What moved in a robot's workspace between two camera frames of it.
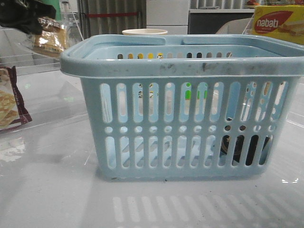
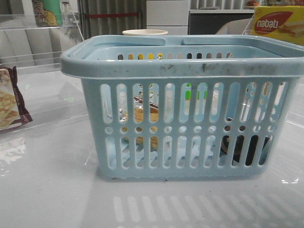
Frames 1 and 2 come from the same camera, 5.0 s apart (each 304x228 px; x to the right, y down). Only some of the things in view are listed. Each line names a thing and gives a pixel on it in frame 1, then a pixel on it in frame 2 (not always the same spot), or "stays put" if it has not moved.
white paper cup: [145, 32] stays put
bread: [52, 40] to [138, 112]
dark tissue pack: [238, 145] stays put
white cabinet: [172, 15] stays put
